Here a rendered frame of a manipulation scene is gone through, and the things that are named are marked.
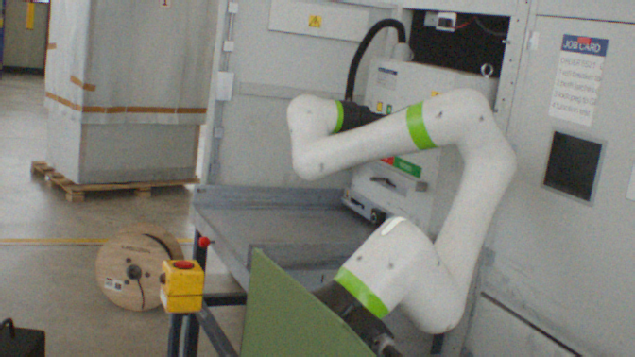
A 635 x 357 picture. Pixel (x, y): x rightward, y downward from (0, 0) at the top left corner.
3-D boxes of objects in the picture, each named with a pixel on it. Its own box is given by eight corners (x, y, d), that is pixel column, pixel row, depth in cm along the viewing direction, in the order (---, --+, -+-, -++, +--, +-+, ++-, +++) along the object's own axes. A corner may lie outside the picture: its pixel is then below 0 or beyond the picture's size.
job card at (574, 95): (590, 127, 153) (609, 38, 148) (545, 116, 166) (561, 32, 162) (592, 128, 153) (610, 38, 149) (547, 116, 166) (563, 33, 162)
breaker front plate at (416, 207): (422, 238, 194) (452, 75, 184) (348, 193, 237) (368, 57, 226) (426, 238, 195) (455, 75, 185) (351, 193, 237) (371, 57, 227)
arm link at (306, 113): (294, 85, 175) (279, 102, 184) (299, 130, 171) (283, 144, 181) (342, 90, 181) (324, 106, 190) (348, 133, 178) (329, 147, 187)
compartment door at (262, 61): (198, 187, 243) (221, -22, 227) (364, 200, 258) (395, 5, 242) (199, 192, 237) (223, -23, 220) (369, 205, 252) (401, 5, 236)
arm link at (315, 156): (424, 110, 167) (403, 98, 158) (432, 156, 164) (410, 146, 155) (305, 148, 186) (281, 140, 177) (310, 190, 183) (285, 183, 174)
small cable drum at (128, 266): (181, 301, 344) (188, 228, 335) (170, 318, 323) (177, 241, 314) (108, 288, 346) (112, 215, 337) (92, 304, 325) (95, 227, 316)
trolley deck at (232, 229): (248, 295, 168) (250, 272, 167) (188, 218, 222) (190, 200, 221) (465, 283, 197) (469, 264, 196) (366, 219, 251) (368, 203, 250)
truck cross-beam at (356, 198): (425, 256, 193) (428, 237, 192) (342, 202, 240) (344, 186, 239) (439, 256, 195) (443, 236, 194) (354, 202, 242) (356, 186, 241)
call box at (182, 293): (166, 314, 148) (169, 271, 146) (159, 299, 155) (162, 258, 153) (201, 313, 152) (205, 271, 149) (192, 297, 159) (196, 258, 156)
